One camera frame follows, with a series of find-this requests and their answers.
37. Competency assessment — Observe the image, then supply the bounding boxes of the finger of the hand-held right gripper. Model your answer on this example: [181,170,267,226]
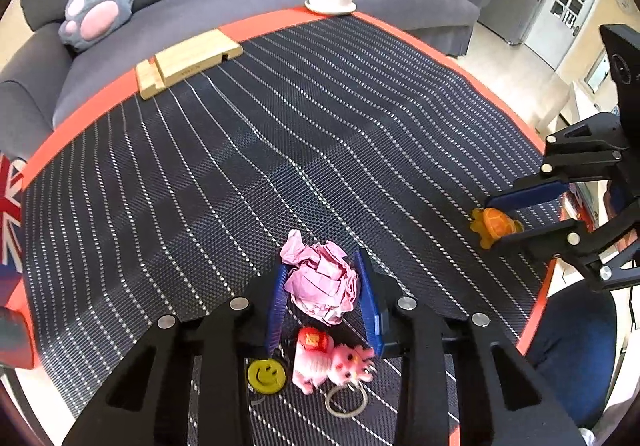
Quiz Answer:
[492,218,640,293]
[484,112,632,213]

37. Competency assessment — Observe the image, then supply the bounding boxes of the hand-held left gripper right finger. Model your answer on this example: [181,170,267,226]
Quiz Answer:
[352,248,586,446]

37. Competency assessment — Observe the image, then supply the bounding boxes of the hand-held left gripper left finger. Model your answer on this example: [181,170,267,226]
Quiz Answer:
[62,263,291,446]

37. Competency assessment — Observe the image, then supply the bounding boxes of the orange turtle toy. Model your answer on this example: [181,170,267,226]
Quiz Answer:
[469,207,524,249]

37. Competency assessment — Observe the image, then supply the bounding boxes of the pink paper ball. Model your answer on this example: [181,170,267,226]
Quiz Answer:
[280,229,361,325]

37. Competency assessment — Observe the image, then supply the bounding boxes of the white door with windows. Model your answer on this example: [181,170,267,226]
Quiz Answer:
[524,0,601,72]

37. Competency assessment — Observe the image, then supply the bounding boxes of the person's right leg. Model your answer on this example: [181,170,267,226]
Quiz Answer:
[525,281,618,429]

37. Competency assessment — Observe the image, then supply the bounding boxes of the black striped table mat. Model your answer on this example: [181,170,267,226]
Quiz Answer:
[20,16,561,446]

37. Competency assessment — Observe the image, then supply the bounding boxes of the wooden phone stand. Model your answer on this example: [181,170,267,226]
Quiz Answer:
[135,28,244,100]

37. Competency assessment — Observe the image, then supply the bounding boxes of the teal thermos bottle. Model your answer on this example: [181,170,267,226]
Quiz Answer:
[0,307,37,370]

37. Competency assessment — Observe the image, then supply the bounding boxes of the red table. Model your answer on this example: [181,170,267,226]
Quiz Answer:
[0,8,561,446]

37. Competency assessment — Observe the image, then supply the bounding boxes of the flag print tissue box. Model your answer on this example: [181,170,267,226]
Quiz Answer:
[0,153,26,307]

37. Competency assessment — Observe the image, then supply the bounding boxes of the grey pink paw pillow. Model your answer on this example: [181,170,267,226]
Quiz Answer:
[58,0,137,52]

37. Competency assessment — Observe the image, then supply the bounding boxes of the pink toy keychain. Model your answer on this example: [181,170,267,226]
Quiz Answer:
[292,326,376,418]

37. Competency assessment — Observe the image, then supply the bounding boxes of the yellow smiley keychain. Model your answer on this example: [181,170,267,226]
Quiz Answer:
[246,358,287,394]

